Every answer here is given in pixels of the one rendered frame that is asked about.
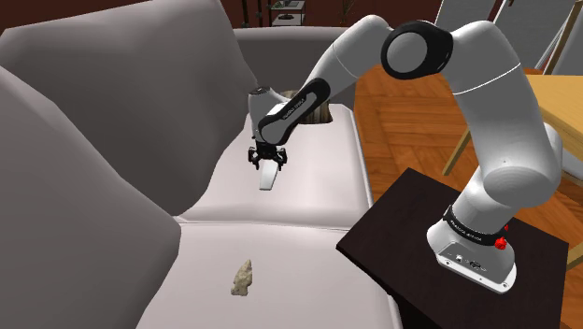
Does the white oblong object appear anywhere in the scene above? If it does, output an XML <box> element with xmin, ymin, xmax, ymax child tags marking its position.
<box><xmin>258</xmin><ymin>162</ymin><xmax>280</xmax><ymax>192</ymax></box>

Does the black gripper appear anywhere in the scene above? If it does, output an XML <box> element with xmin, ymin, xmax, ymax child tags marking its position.
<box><xmin>247</xmin><ymin>139</ymin><xmax>289</xmax><ymax>172</ymax></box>

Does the dark robot stand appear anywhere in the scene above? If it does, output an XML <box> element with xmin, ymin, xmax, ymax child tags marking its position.
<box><xmin>335</xmin><ymin>166</ymin><xmax>571</xmax><ymax>329</ymax></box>

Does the grey sofa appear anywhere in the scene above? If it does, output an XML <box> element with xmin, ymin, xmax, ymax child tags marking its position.
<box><xmin>0</xmin><ymin>0</ymin><xmax>404</xmax><ymax>329</ymax></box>

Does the light wooden table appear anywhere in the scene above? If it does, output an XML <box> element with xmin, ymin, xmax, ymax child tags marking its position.
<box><xmin>442</xmin><ymin>67</ymin><xmax>583</xmax><ymax>271</ymax></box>

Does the dark shelf unit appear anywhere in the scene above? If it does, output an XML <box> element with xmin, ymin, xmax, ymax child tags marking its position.
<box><xmin>267</xmin><ymin>0</ymin><xmax>306</xmax><ymax>28</ymax></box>

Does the beige stone arrowhead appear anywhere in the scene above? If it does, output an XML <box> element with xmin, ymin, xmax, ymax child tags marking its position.
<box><xmin>229</xmin><ymin>259</ymin><xmax>255</xmax><ymax>297</ymax></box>

